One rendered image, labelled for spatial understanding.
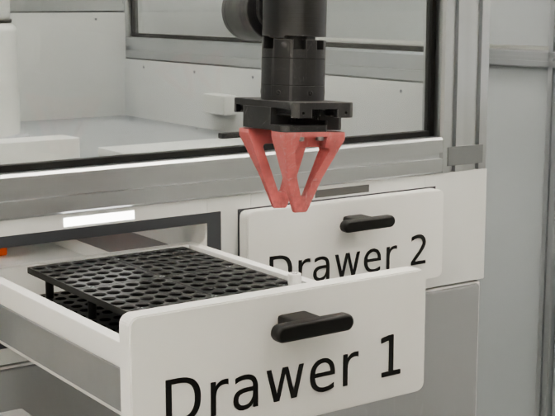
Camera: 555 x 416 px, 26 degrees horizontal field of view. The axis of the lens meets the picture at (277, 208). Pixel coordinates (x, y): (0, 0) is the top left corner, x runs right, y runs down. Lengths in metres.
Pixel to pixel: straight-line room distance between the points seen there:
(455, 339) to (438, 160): 0.24
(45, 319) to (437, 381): 0.65
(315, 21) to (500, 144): 2.00
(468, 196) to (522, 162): 1.44
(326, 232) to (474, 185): 0.25
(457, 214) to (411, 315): 0.50
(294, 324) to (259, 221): 0.41
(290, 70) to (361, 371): 0.27
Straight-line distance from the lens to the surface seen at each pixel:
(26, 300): 1.11
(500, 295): 3.09
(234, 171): 1.32
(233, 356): 0.95
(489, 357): 3.16
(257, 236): 1.33
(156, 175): 1.27
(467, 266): 1.57
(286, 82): 1.05
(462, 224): 1.55
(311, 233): 1.37
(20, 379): 1.25
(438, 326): 1.55
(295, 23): 1.05
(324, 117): 1.06
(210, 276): 1.14
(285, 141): 1.03
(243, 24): 1.12
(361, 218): 1.37
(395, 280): 1.03
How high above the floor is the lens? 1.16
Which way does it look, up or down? 10 degrees down
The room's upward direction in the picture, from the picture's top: straight up
